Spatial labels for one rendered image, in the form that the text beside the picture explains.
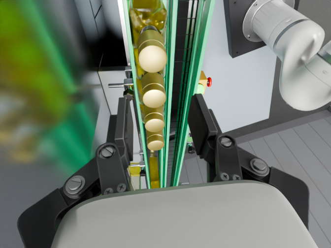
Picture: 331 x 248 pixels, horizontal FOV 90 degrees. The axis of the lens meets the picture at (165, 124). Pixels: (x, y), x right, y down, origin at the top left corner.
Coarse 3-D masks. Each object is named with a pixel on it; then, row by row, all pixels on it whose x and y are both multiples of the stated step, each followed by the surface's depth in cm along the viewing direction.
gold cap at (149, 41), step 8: (144, 32) 20; (152, 32) 20; (144, 40) 19; (152, 40) 18; (160, 40) 19; (144, 48) 18; (152, 48) 18; (160, 48) 18; (144, 56) 18; (152, 56) 19; (160, 56) 19; (144, 64) 19; (152, 64) 19; (160, 64) 20; (152, 72) 20
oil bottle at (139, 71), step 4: (136, 52) 27; (136, 56) 27; (136, 60) 27; (136, 64) 27; (136, 68) 28; (140, 68) 27; (164, 68) 28; (136, 72) 29; (140, 72) 28; (164, 72) 29; (136, 76) 30; (140, 76) 28; (164, 76) 29; (140, 80) 30
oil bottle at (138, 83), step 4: (136, 80) 32; (164, 80) 32; (136, 84) 32; (140, 84) 31; (164, 84) 32; (136, 88) 32; (140, 88) 31; (140, 92) 31; (140, 96) 32; (140, 100) 33; (144, 104) 33
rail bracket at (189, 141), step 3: (189, 135) 70; (189, 138) 68; (189, 141) 67; (192, 141) 67; (186, 144) 68; (189, 144) 67; (192, 144) 68; (189, 147) 66; (192, 147) 65; (189, 150) 65; (192, 150) 64; (195, 150) 65; (189, 153) 65; (192, 153) 66
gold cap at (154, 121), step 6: (144, 108) 29; (150, 108) 28; (156, 108) 28; (162, 108) 30; (144, 114) 29; (150, 114) 27; (156, 114) 27; (162, 114) 28; (144, 120) 28; (150, 120) 26; (156, 120) 27; (162, 120) 27; (150, 126) 28; (156, 126) 28; (162, 126) 28
